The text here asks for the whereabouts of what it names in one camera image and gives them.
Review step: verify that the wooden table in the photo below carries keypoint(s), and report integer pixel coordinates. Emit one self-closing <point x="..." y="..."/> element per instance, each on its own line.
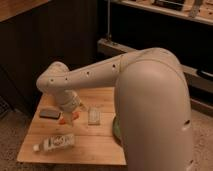
<point x="93" y="144"/>

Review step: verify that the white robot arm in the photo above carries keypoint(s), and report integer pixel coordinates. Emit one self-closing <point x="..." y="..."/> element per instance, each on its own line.
<point x="151" y="101"/>

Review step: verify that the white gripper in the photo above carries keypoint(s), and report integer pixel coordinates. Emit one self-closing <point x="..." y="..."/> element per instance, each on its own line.
<point x="68" y="101"/>

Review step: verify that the grey metal shelf rail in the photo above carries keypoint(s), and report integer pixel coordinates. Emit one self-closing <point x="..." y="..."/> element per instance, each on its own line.
<point x="200" y="86"/>

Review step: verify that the dark grey sponge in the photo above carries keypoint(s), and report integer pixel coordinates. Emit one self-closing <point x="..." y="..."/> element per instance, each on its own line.
<point x="49" y="113"/>

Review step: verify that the upper wooden shelf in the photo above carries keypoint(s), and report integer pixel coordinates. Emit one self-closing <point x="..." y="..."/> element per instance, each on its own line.
<point x="200" y="11"/>

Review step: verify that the orange carrot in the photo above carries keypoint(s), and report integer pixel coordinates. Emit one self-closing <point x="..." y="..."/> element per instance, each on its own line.
<point x="62" y="120"/>

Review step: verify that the green ceramic bowl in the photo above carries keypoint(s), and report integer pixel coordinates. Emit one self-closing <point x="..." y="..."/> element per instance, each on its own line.
<point x="116" y="130"/>

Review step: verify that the small white rectangular block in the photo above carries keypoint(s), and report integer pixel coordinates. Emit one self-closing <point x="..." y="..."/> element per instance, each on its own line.
<point x="93" y="116"/>

